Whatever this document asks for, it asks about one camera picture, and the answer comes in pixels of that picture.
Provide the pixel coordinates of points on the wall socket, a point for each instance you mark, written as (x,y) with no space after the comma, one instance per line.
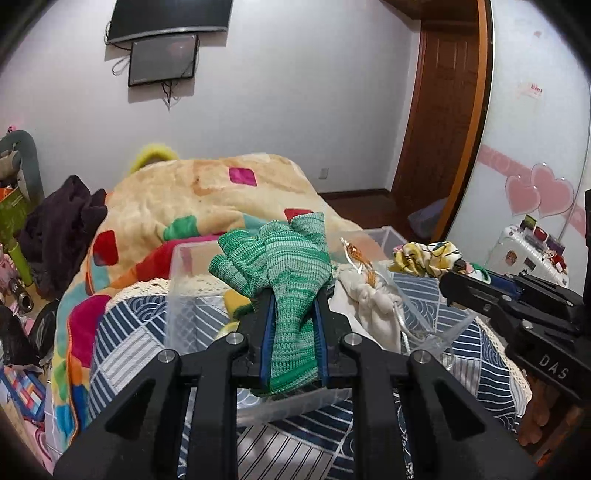
(323,174)

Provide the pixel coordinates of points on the black wall television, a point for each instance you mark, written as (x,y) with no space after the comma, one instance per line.
(166,16)

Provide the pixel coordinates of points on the clear plastic storage box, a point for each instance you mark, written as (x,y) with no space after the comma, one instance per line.
(295,406)

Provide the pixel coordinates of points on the blue patterned bed cover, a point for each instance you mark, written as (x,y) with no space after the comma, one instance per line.
(134,332)

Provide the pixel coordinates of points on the person's right hand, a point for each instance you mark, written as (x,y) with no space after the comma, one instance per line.
(538,410)

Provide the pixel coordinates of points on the colourful patchwork blanket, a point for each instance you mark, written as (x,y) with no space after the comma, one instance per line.
(184,194)

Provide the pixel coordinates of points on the green cardboard box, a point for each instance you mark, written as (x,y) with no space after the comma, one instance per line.
(11,210)

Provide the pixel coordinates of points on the brown wooden door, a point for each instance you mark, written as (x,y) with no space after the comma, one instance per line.
(443,115)

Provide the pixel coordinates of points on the colourful striped bag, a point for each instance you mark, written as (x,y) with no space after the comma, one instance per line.
(23,392)

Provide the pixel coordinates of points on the black plastic bag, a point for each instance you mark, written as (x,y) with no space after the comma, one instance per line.
(44,327)

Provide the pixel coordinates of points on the white suitcase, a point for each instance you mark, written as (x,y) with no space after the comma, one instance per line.
(521,251)

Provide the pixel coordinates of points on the small pink heart sticker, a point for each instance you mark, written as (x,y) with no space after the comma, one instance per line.
(521,196)

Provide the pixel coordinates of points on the yellow-green plush toy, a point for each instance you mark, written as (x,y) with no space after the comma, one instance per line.
(150,154)

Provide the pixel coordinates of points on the dark purple cloth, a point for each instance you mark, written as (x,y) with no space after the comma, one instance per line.
(60,230)

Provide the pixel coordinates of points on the floral yellow scrunchie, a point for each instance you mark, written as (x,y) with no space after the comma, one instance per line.
(425,258)

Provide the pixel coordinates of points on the green knit glove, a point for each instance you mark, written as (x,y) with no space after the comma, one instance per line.
(286,267)

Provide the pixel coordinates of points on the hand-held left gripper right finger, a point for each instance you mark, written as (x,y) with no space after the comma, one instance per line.
(324,341)

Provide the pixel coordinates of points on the large pink heart sticker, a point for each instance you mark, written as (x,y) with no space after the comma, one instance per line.
(554,191)

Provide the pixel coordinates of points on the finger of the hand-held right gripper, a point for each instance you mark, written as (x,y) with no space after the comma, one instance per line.
(503,282)
(466,295)

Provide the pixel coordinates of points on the small black wall monitor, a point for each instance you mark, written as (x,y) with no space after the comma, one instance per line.
(161,57)

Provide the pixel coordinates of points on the red wall sticker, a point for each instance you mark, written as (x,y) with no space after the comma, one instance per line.
(530,89)

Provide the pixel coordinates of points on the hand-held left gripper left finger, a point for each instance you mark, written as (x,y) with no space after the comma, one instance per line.
(264,341)

